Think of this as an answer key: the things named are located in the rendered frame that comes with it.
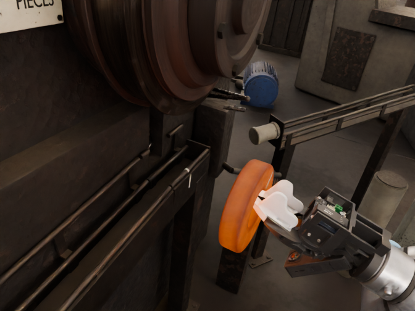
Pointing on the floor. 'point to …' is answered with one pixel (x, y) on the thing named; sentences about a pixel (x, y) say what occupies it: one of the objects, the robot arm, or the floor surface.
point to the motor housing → (234, 265)
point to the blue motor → (260, 85)
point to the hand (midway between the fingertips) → (251, 197)
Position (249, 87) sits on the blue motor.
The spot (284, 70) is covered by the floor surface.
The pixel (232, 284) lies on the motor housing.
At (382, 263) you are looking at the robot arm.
